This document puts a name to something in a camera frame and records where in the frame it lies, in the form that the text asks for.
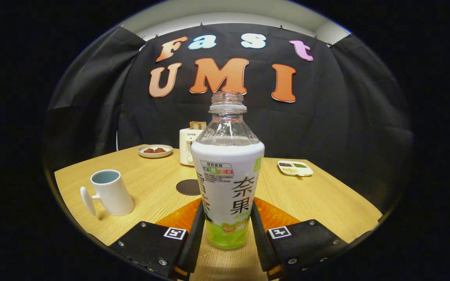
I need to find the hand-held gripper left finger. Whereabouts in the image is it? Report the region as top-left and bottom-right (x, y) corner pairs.
(108, 198), (206, 281)

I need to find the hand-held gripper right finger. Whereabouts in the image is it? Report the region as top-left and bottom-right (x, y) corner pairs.
(251, 197), (348, 281)

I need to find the dark round coaster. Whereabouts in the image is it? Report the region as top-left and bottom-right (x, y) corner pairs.
(176, 179), (202, 196)

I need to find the white label juice bottle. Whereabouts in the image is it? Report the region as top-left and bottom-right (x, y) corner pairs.
(190, 91), (265, 250)

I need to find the white cup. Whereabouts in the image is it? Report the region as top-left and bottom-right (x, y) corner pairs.
(80, 169), (135, 217)

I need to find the wooden table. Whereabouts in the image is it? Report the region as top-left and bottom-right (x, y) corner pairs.
(54, 144), (382, 281)

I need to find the white divided tray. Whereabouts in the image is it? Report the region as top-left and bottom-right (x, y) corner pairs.
(277, 160), (314, 177)

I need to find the white toaster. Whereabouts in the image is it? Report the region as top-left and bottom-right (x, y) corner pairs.
(179, 128), (204, 166)

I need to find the small round plate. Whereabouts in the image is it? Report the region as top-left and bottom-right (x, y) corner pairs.
(137, 144), (173, 158)

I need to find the black backdrop cloth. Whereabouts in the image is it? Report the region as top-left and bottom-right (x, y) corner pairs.
(43, 23), (414, 213)

